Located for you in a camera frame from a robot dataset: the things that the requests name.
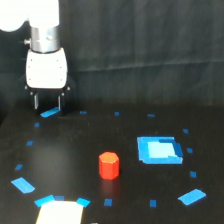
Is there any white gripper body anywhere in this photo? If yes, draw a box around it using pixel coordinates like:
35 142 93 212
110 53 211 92
22 48 72 90

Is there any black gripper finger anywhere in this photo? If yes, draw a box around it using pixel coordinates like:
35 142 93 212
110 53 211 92
32 93 39 110
58 93 65 110

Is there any red hexagonal block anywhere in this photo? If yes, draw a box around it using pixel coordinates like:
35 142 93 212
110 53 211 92
99 152 119 180

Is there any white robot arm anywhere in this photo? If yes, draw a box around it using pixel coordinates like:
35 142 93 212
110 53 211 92
0 0 73 111

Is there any blue tape strip top left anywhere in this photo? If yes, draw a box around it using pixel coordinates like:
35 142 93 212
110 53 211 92
41 107 60 118

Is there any blue tape strip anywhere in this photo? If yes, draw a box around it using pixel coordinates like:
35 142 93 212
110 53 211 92
41 107 60 118
12 177 35 194
178 189 206 206
34 195 55 207

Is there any black backdrop curtain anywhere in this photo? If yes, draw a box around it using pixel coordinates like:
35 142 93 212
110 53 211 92
59 0 224 106

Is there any blue tape square target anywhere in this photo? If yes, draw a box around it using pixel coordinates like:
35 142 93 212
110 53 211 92
137 136 183 165

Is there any blue tape strip bottom left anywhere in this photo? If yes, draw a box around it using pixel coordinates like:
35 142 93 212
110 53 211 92
34 195 55 207

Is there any blue tape piece by paper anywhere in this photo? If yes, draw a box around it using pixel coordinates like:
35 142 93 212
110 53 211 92
77 198 90 207

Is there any white paper sheet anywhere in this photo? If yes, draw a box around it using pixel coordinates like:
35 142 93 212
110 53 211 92
36 201 83 224

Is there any blue tape strip bottom right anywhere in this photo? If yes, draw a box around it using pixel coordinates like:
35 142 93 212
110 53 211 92
178 189 206 206

